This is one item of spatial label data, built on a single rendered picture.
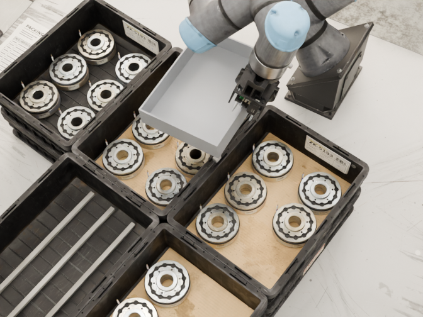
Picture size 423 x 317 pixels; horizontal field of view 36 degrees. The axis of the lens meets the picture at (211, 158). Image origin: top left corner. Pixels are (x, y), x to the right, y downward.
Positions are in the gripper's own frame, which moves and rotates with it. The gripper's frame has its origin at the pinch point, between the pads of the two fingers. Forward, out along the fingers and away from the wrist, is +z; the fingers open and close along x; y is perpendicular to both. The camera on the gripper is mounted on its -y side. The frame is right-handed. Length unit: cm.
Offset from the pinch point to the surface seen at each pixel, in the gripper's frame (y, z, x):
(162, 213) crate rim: 26.1, 16.5, -5.2
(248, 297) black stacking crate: 34.1, 14.3, 20.2
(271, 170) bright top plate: 1.9, 19.1, 12.6
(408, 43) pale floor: -125, 100, 47
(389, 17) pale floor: -136, 102, 35
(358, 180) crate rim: -0.6, 7.7, 30.7
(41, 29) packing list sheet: -21, 56, -69
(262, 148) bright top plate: -3.1, 20.5, 8.3
